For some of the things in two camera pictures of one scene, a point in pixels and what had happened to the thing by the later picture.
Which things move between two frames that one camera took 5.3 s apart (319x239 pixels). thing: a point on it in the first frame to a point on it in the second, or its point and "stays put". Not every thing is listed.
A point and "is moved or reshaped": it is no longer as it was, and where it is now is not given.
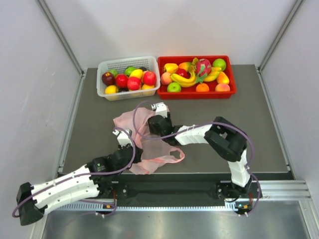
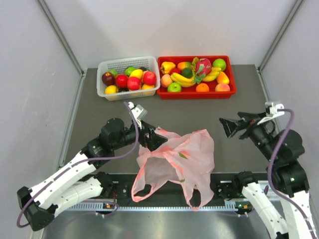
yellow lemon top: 136,72 stays put
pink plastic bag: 156,151 is moved or reshaped
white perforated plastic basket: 150,63 stays put
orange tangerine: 202,87 stays put
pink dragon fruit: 203,67 stays put
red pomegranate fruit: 183,72 to 175,69
